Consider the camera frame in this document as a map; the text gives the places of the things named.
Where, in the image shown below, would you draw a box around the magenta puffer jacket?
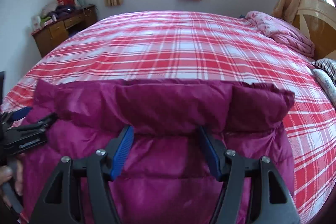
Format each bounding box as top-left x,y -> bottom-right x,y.
23,79 -> 294,223

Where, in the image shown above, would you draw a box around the left hand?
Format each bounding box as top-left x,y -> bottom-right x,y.
0,153 -> 25,196

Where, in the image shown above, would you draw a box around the brown wooden desk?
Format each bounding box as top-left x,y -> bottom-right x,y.
32,5 -> 97,57

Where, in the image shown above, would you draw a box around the clutter pile on desk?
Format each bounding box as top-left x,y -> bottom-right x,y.
32,0 -> 86,32

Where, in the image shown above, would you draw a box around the white floral pillow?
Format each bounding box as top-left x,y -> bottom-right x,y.
312,69 -> 336,107

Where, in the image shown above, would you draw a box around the red plaid bed sheet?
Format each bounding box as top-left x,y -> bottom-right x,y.
2,11 -> 335,223

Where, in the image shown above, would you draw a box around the striped pillow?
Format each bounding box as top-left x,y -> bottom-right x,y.
313,58 -> 336,85

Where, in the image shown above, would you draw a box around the pink folded quilt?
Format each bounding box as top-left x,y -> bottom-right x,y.
245,11 -> 315,57

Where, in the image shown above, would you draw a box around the wooden headboard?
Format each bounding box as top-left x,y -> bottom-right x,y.
293,0 -> 336,60

